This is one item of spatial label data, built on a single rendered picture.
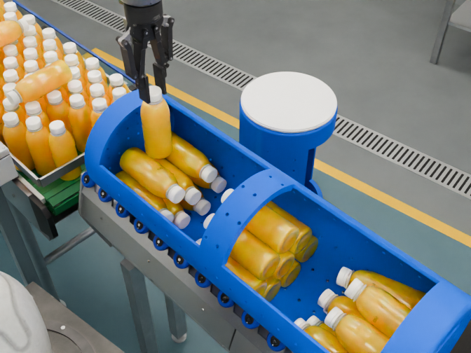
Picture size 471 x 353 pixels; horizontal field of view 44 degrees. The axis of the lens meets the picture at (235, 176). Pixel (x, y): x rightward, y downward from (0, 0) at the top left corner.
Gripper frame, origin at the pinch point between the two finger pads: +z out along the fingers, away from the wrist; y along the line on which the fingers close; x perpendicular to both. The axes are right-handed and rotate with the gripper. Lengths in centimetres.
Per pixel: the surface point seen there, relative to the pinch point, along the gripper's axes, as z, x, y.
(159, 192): 21.4, -9.5, -8.1
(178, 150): 19.9, -3.2, 3.2
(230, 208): 10.0, -31.4, -7.0
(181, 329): 123, 9, 7
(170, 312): 111, 11, 5
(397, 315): 16, -67, 0
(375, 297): 15, -62, 0
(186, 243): 19.8, -25.6, -14.2
